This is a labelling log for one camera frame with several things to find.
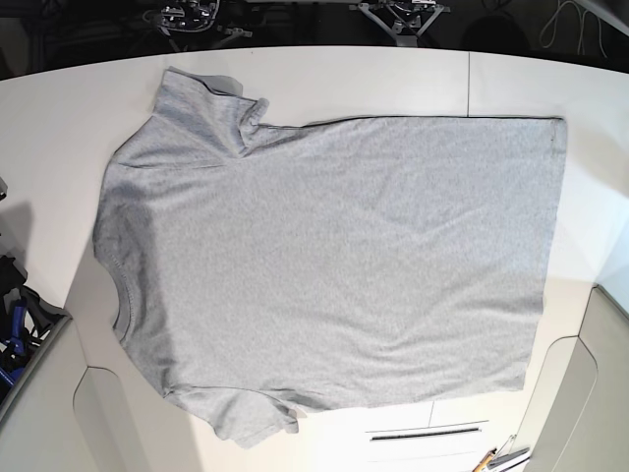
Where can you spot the grey T-shirt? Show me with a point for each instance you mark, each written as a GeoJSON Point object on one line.
{"type": "Point", "coordinates": [364, 262]}

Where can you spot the tools at bottom edge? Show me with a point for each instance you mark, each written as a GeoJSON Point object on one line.
{"type": "Point", "coordinates": [498, 460]}

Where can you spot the white cable loop background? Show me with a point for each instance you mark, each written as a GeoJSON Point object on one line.
{"type": "Point", "coordinates": [551, 29]}

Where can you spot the blue tool in bin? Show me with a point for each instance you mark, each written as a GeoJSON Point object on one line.
{"type": "Point", "coordinates": [14, 357]}

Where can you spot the grey bin left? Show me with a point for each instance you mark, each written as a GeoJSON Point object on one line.
{"type": "Point", "coordinates": [43, 322]}

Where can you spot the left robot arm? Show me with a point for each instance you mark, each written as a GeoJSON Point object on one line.
{"type": "Point", "coordinates": [407, 23]}

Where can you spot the grey panel right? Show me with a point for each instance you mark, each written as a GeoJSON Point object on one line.
{"type": "Point", "coordinates": [577, 419]}

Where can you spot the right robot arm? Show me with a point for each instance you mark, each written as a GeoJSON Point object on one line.
{"type": "Point", "coordinates": [195, 17]}

